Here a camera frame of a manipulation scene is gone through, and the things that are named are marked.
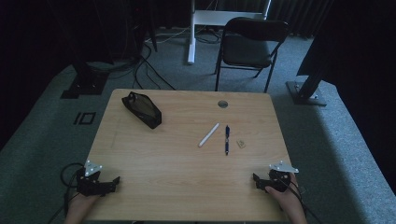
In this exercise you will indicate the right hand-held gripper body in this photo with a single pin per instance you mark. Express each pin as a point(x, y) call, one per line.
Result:
point(278, 180)

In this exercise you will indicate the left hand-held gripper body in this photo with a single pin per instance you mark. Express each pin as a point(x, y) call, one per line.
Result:
point(90, 183)

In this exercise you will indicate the small beige eraser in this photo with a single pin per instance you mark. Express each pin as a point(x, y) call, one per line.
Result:
point(241, 143)

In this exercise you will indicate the blue pen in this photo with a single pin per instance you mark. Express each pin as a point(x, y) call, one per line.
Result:
point(227, 140)

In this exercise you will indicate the white pen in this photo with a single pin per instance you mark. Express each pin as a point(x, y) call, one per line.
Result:
point(209, 135)

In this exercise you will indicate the black mesh pencil case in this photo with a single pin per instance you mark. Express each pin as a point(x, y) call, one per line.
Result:
point(143, 109)

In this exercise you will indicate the person's right hand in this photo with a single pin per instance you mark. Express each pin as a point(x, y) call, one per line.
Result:
point(285, 199)

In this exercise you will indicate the person's left hand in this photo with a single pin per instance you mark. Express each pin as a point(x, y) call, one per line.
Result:
point(81, 205)

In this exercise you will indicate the black folding chair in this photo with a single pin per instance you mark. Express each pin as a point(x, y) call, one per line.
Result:
point(249, 46)

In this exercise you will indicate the black stand with base plate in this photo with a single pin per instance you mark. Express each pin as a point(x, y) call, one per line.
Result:
point(306, 91)
point(85, 82)

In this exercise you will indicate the white desk frame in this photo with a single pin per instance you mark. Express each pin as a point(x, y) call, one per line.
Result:
point(193, 31)

